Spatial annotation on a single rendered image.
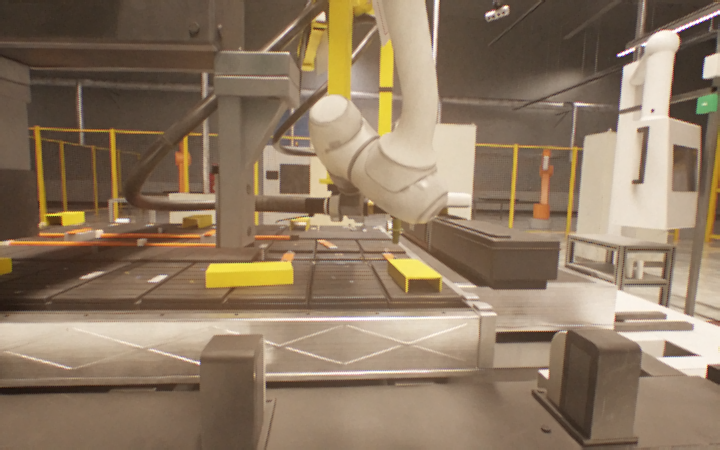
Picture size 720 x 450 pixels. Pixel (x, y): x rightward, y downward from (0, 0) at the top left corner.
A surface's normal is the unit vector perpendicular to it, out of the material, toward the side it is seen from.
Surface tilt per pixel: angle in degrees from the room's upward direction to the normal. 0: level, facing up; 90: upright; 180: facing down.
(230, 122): 90
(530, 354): 90
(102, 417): 0
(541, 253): 90
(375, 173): 99
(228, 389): 90
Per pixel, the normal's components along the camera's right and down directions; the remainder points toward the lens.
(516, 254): 0.10, 0.11
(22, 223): 1.00, 0.03
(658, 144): -0.86, 0.04
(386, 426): 0.03, -0.99
